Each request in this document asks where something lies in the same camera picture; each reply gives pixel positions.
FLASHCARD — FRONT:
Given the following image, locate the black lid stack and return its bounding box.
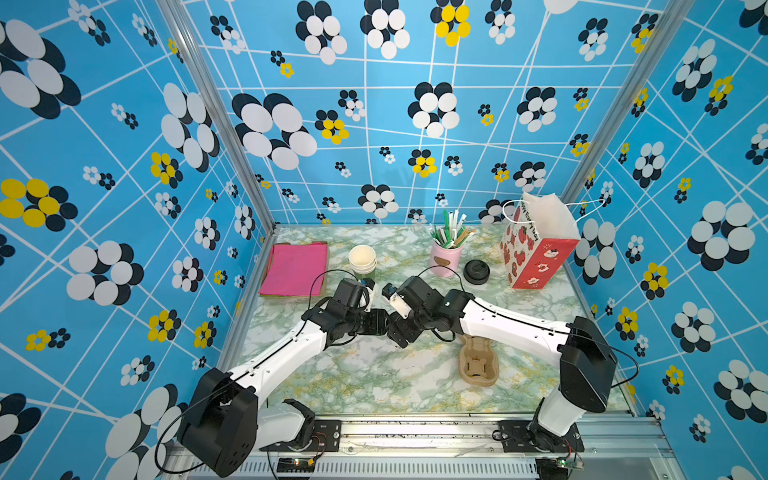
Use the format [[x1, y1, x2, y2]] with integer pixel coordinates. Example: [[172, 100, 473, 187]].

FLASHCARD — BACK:
[[463, 259, 491, 285]]

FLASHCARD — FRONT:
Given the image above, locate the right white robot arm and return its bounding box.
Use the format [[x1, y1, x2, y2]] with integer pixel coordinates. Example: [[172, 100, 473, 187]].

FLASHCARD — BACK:
[[382, 276, 618, 438]]

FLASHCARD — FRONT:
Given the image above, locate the stack of paper cups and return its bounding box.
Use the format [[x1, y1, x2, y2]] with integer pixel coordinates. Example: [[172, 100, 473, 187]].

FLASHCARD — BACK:
[[348, 245, 377, 280]]

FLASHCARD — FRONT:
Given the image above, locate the pink napkin stack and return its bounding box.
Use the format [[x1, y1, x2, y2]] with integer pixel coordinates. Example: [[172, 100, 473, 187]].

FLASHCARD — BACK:
[[259, 242, 329, 297]]

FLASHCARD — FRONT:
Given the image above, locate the black cup lid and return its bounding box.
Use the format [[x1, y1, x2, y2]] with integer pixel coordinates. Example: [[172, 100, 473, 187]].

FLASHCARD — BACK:
[[387, 312, 413, 349]]

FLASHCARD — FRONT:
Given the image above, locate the red paper gift bag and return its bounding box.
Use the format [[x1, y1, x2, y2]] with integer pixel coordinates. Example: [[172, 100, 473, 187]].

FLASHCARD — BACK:
[[500, 193, 580, 289]]

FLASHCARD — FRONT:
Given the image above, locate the pink straw holder cup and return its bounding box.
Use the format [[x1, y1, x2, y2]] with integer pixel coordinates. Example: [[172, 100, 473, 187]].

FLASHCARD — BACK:
[[428, 243, 463, 278]]

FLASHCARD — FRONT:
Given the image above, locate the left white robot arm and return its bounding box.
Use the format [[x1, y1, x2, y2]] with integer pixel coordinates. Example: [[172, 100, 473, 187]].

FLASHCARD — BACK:
[[176, 278, 388, 478]]

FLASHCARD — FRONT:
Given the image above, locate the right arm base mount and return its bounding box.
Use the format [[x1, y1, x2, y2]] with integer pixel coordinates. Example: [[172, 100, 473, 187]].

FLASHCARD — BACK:
[[491, 420, 584, 455]]

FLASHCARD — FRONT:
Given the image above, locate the brown cardboard cup carrier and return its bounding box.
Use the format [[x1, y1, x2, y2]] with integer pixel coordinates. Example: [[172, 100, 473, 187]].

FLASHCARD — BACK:
[[458, 335, 499, 387]]

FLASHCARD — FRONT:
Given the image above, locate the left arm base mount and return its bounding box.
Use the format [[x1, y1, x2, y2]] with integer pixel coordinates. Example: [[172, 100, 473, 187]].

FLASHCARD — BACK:
[[259, 419, 342, 454]]

